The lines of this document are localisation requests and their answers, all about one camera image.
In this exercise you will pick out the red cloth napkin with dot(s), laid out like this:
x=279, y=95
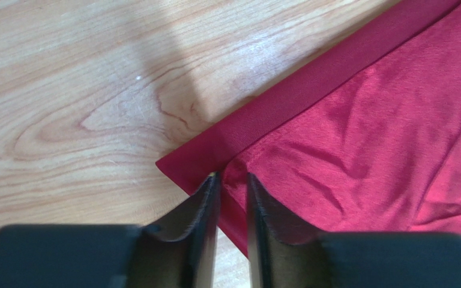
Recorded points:
x=365, y=138

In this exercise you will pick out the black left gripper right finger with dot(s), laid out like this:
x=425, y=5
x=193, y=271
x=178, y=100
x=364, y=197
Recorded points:
x=286, y=251

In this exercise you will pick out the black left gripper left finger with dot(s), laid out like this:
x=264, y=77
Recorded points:
x=177, y=250

